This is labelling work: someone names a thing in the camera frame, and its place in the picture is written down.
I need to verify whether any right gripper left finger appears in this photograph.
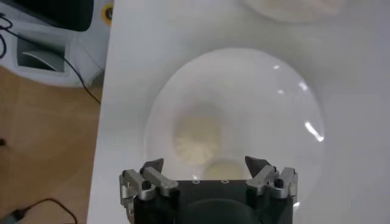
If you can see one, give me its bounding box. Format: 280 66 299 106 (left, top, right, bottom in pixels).
119 158 180 208

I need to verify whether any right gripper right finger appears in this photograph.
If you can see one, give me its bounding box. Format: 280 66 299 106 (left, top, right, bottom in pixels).
244 156 299 200

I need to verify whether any white steamed baozi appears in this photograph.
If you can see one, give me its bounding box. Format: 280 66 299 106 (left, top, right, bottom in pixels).
172 117 222 167
200 158 249 181

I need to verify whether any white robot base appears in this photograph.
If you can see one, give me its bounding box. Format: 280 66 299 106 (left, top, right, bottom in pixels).
0 0 114 89

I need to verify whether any white round plate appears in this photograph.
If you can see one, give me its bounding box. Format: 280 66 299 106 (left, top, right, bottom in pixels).
144 47 325 214

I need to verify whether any cream electric cooker pot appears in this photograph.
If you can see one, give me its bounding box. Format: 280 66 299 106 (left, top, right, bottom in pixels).
240 0 348 24

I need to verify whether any thin black base cable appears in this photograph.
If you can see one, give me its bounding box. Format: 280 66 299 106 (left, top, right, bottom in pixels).
0 13 101 106

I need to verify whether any black floor cable with plug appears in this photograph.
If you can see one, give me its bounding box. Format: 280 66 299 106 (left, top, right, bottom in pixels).
0 197 79 224

